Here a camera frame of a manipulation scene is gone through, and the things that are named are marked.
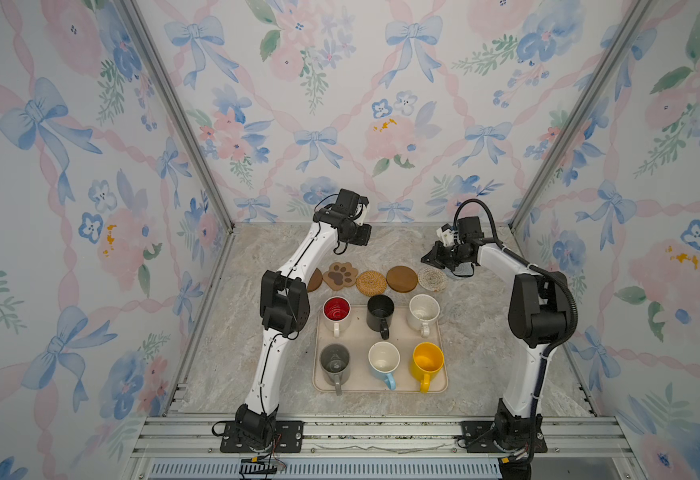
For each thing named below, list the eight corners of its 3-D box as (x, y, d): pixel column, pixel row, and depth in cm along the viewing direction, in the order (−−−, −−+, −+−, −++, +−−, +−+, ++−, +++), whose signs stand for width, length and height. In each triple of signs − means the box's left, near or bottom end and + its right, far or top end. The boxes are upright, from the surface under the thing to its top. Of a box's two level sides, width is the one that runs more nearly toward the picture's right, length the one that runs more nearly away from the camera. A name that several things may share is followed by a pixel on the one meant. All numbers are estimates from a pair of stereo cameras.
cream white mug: (409, 343, 91) (414, 330, 84) (405, 307, 98) (409, 293, 91) (438, 343, 91) (444, 330, 84) (431, 307, 98) (437, 293, 91)
